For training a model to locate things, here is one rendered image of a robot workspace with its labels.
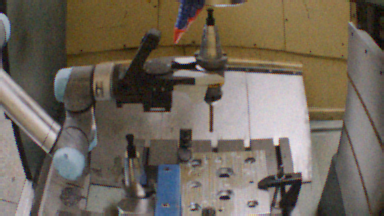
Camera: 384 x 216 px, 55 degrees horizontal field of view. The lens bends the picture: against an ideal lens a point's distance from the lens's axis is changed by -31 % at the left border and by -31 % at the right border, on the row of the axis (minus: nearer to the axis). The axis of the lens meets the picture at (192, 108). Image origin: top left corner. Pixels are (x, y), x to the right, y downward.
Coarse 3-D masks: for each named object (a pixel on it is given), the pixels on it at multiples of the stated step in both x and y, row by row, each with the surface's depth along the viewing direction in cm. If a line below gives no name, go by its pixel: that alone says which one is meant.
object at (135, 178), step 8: (128, 160) 80; (136, 160) 80; (128, 168) 81; (136, 168) 80; (128, 176) 81; (136, 176) 81; (144, 176) 82; (128, 184) 82; (136, 184) 82; (144, 184) 82
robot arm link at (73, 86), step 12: (60, 72) 96; (72, 72) 96; (84, 72) 96; (60, 84) 95; (72, 84) 95; (84, 84) 95; (60, 96) 96; (72, 96) 96; (84, 96) 96; (72, 108) 98; (84, 108) 98
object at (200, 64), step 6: (198, 54) 96; (198, 60) 94; (204, 60) 93; (210, 60) 93; (216, 60) 93; (222, 60) 93; (198, 66) 95; (204, 66) 94; (210, 66) 94; (216, 66) 94; (222, 66) 95; (204, 72) 94; (210, 72) 94; (216, 72) 94; (222, 72) 95
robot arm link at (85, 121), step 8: (72, 112) 98; (80, 112) 98; (88, 112) 100; (72, 120) 98; (80, 120) 98; (88, 120) 100; (80, 128) 96; (88, 128) 99; (88, 136) 97; (96, 136) 105
